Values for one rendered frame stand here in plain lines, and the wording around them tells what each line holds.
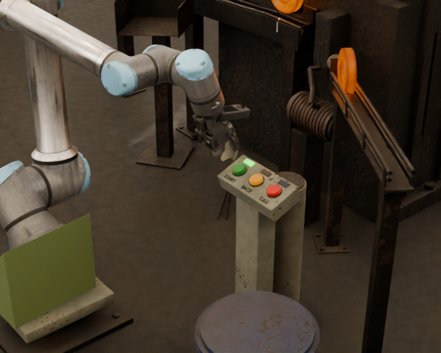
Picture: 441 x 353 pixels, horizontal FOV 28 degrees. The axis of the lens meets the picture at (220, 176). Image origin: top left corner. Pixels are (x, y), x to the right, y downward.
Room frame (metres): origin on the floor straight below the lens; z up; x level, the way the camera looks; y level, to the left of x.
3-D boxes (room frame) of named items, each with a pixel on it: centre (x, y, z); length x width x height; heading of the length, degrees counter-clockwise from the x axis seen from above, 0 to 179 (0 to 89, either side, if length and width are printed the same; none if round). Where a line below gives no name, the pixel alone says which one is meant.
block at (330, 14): (2.96, -0.40, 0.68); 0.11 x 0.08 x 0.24; 129
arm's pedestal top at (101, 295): (2.25, 0.57, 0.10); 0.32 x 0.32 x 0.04; 39
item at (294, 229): (2.27, -0.20, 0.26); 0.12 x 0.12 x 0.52
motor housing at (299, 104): (2.79, -0.35, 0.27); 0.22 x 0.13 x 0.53; 39
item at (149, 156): (3.33, 0.26, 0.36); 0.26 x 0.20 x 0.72; 74
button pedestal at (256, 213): (2.14, -0.10, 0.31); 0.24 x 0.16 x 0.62; 39
